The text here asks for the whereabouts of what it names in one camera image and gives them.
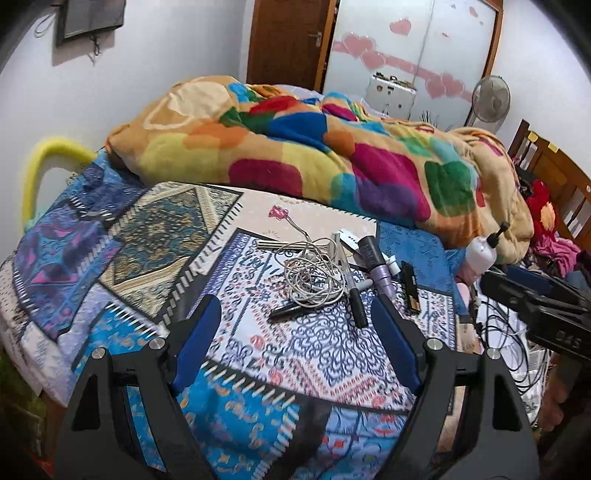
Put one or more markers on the black and gold lipstick box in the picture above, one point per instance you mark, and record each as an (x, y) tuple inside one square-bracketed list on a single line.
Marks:
[(410, 288)]

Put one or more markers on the wardrobe with heart stickers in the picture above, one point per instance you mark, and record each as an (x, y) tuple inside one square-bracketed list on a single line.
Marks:
[(415, 41)]

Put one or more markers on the purple hair curling tool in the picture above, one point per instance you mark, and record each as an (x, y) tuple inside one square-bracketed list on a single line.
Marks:
[(379, 274)]

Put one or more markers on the yellow foam tube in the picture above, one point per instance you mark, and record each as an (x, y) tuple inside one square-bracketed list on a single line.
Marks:
[(34, 166)]

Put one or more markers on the black marker pen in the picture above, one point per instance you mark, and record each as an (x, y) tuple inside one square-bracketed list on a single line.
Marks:
[(358, 308)]

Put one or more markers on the colourful patch fleece blanket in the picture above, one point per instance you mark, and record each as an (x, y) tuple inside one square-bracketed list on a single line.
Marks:
[(295, 147)]

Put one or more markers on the pink clothing pile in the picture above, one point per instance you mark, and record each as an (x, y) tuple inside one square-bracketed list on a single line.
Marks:
[(556, 249)]

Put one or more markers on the white metal box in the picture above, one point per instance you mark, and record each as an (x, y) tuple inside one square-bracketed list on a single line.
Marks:
[(390, 94)]

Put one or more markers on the pink pouch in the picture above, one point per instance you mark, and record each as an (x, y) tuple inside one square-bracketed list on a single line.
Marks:
[(466, 276)]

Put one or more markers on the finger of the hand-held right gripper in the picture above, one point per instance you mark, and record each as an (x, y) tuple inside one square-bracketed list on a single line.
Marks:
[(517, 285)]

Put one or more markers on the blue patterned bed sheet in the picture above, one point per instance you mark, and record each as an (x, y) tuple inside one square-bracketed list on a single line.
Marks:
[(138, 258)]

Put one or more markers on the red plush toy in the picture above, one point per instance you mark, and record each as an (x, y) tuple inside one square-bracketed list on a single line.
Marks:
[(542, 207)]

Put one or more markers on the person's right hand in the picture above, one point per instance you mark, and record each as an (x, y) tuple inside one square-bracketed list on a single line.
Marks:
[(556, 401)]

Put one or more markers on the white pump bottle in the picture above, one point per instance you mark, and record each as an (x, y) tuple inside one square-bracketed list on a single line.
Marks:
[(480, 254)]

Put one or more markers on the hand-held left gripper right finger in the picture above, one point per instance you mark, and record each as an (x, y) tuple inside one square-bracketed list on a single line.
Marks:
[(395, 344)]

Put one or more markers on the black mascara pen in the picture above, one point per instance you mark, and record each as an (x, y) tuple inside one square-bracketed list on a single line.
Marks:
[(287, 311)]

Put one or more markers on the brown wooden door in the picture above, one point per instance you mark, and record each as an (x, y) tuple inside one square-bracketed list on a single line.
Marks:
[(286, 41)]

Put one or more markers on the standing fan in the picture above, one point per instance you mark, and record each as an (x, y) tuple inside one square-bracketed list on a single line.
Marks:
[(491, 98)]

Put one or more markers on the wooden headboard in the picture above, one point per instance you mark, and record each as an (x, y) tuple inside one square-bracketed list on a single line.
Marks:
[(554, 166)]

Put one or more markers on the small white tube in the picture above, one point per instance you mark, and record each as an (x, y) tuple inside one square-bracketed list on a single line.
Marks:
[(392, 266)]

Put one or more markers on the thin silver stick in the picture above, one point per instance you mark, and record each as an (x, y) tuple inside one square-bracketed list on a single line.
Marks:
[(272, 243)]

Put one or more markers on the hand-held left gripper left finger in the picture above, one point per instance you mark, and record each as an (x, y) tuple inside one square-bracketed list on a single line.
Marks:
[(198, 341)]

